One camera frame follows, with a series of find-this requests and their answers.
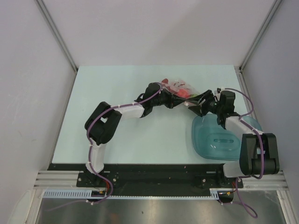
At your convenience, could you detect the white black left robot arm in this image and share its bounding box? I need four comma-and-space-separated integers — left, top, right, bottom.
85, 82, 186, 187

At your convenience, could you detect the left aluminium corner post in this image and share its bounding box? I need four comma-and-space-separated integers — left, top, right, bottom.
34, 0, 78, 72

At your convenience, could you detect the white slotted cable duct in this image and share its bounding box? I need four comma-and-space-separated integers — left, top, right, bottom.
43, 189, 113, 198

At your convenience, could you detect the right aluminium corner post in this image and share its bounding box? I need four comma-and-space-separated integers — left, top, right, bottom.
240, 0, 285, 68

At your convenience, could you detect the red fake food ball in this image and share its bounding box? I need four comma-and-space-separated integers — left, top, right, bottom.
177, 89, 191, 98

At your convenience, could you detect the aluminium corner post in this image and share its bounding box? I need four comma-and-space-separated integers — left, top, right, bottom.
240, 0, 285, 68
34, 0, 78, 72

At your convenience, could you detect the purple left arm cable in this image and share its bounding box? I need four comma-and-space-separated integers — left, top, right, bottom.
45, 83, 164, 210

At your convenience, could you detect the teal translucent plastic container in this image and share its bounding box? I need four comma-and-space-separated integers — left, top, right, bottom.
192, 114, 262, 161

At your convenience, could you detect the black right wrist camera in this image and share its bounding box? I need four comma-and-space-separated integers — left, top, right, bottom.
219, 90, 235, 113

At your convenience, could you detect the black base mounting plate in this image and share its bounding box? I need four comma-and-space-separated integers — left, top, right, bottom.
48, 163, 235, 190

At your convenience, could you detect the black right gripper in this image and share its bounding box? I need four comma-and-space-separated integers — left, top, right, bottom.
187, 90, 223, 117

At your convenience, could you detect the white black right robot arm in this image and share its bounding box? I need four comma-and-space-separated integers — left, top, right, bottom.
186, 88, 280, 187

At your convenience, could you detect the aluminium front frame rail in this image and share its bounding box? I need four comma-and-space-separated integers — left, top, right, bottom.
34, 171, 288, 190

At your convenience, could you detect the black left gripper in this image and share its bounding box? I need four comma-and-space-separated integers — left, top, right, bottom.
151, 89, 186, 109

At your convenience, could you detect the clear zip top bag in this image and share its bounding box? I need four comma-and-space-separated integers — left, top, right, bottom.
161, 78, 199, 96

